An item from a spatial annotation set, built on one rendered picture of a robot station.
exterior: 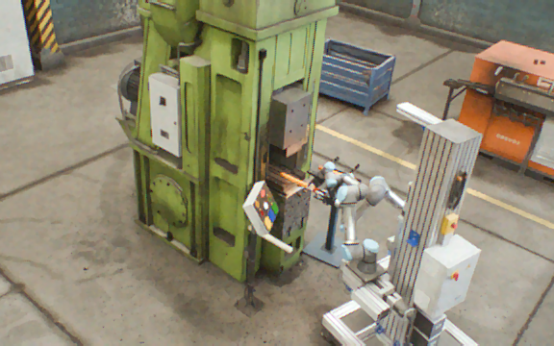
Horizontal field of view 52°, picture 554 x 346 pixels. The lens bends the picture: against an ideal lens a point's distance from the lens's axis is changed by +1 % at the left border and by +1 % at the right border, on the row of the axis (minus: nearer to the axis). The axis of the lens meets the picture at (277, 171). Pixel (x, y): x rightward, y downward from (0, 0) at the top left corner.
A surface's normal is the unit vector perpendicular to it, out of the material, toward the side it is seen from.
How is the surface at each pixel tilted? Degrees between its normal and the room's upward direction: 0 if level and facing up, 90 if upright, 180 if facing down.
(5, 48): 90
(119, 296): 0
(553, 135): 90
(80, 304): 0
